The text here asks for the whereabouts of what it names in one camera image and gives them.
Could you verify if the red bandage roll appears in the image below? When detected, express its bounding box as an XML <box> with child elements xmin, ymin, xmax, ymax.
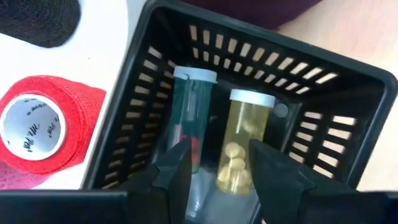
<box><xmin>0</xmin><ymin>74</ymin><xmax>107</xmax><ymax>175</ymax></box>

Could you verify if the pink bandage roll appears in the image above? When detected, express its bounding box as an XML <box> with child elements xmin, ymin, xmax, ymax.
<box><xmin>0</xmin><ymin>160</ymin><xmax>52</xmax><ymax>190</ymax></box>

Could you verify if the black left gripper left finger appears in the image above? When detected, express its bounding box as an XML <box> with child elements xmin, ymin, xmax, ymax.
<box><xmin>126</xmin><ymin>138</ymin><xmax>193</xmax><ymax>224</ymax></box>

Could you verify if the small black plastic basket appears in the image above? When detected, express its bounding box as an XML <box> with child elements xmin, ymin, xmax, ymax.
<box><xmin>81</xmin><ymin>0</ymin><xmax>398</xmax><ymax>224</ymax></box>

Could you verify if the green vial with red pills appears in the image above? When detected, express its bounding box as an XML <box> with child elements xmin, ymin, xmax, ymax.
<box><xmin>164</xmin><ymin>65</ymin><xmax>218</xmax><ymax>218</ymax></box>

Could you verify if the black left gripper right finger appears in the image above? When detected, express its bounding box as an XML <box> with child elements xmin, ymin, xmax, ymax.
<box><xmin>249</xmin><ymin>139</ymin><xmax>315</xmax><ymax>224</ymax></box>

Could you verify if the yellow vial with tan pills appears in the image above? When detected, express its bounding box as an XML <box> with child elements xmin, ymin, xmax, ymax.
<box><xmin>215</xmin><ymin>88</ymin><xmax>277</xmax><ymax>197</ymax></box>

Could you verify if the white plastic bin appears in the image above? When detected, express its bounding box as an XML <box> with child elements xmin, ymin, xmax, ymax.
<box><xmin>0</xmin><ymin>0</ymin><xmax>147</xmax><ymax>190</ymax></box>

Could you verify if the black bandage roll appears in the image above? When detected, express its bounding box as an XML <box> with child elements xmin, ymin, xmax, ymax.
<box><xmin>0</xmin><ymin>0</ymin><xmax>81</xmax><ymax>49</ymax></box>

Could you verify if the purple cloth garment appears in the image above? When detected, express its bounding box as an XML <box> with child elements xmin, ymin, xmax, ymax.
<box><xmin>182</xmin><ymin>0</ymin><xmax>324</xmax><ymax>30</ymax></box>

